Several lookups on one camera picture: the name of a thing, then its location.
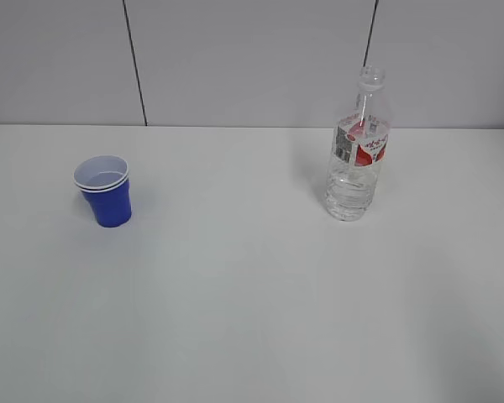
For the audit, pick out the blue paper cup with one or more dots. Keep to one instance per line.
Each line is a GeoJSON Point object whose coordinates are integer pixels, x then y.
{"type": "Point", "coordinates": [104, 183]}

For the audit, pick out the clear Wahaha water bottle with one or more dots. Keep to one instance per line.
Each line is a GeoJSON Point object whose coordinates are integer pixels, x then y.
{"type": "Point", "coordinates": [358, 148]}

